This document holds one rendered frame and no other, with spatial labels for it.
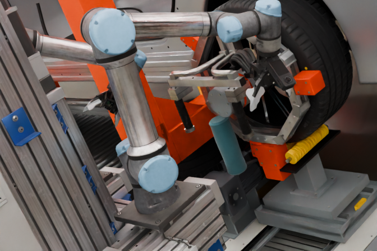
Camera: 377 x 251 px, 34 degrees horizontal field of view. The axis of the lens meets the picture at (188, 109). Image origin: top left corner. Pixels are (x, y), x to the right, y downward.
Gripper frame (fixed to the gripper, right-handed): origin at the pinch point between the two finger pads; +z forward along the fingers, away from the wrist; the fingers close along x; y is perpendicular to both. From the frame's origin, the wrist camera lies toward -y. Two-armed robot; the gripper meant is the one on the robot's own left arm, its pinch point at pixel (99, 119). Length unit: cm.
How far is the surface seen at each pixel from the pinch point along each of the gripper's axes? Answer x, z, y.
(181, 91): 22.5, -29.2, 3.1
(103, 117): 44, 100, -196
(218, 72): 25, -50, 21
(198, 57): 26.4, -39.4, -14.4
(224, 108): 38, -35, 14
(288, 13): 41, -79, 5
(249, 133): 45, -38, 31
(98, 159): 38, 87, -114
